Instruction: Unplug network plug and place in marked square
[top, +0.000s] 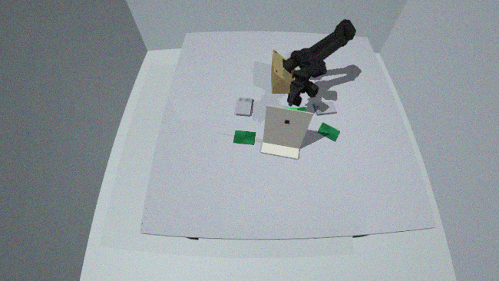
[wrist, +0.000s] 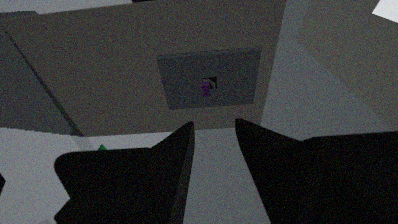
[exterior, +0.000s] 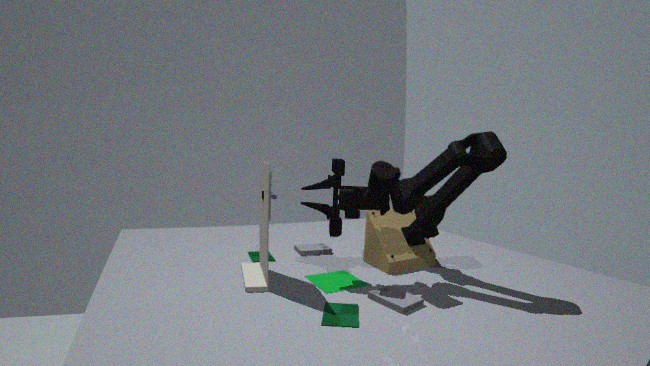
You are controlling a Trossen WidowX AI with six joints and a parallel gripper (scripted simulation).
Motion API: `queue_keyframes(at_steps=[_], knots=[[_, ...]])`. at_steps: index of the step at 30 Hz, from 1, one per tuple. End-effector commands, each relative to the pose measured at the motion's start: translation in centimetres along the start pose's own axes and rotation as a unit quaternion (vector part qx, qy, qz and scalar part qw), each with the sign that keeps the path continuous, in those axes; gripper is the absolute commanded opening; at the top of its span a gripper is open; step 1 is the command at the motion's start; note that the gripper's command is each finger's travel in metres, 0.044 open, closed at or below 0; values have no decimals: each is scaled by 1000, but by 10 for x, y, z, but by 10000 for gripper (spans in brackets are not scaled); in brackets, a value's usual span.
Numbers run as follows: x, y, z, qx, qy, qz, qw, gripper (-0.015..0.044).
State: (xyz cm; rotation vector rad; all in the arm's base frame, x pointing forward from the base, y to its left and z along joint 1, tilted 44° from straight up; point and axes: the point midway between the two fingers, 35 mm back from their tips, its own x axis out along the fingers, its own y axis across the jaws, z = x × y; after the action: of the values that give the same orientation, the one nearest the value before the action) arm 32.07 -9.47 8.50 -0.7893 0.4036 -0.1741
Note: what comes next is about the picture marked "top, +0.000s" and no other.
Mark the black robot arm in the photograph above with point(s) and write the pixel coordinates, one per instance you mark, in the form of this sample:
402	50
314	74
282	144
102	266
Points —
310	60

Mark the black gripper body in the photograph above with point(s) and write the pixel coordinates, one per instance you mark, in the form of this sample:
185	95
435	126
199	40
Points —
300	77

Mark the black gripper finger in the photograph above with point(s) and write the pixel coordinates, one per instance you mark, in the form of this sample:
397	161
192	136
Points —
294	89
297	98

